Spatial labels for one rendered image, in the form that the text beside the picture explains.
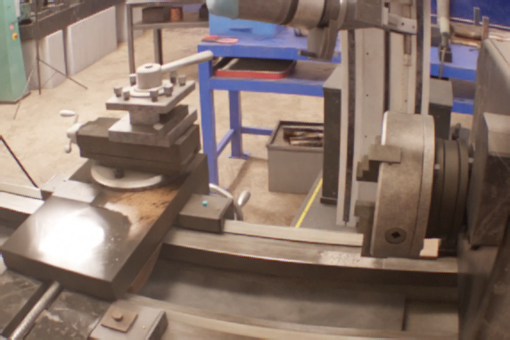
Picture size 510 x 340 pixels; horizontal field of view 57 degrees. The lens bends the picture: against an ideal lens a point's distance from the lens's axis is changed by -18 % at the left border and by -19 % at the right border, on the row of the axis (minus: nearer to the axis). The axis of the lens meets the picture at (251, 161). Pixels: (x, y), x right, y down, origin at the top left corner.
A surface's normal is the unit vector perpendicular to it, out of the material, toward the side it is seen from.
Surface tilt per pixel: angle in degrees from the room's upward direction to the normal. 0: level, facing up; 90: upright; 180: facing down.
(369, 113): 90
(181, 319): 49
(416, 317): 0
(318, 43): 77
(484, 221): 90
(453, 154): 19
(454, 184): 57
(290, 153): 90
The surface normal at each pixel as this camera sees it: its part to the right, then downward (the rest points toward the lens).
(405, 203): -0.26, 0.18
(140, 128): -0.03, -0.90
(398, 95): -0.35, 0.42
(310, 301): -0.14, -0.79
